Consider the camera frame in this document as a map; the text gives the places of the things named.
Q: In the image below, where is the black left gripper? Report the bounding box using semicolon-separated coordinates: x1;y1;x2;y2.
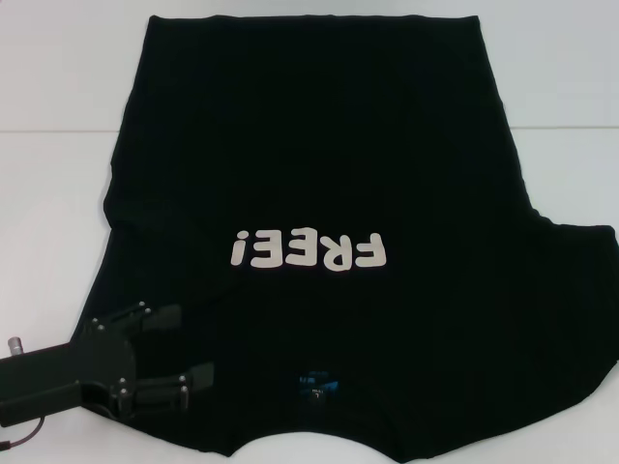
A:
0;301;215;429

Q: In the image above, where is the black shirt with FREE print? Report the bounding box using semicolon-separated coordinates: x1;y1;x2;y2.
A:
72;13;619;464

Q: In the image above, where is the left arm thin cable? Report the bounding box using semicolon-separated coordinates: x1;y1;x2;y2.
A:
0;416;45;440

